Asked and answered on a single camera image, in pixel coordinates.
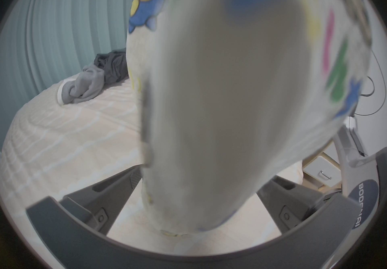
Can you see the grey garment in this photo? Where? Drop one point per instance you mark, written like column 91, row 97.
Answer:
column 84, row 86

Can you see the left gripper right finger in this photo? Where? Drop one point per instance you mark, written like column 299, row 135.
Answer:
column 290, row 201

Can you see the bed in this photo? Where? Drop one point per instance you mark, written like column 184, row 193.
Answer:
column 75, row 141

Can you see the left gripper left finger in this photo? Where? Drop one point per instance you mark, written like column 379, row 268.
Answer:
column 99, row 201

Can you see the black garment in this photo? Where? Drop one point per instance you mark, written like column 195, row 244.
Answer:
column 115, row 65

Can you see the white printed pyjama top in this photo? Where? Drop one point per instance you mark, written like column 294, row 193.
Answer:
column 226, row 95

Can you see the white wooden bedside table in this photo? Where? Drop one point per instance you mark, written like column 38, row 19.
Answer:
column 320, row 171

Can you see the blue-green curtain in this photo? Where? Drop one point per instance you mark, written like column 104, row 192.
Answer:
column 60, row 35

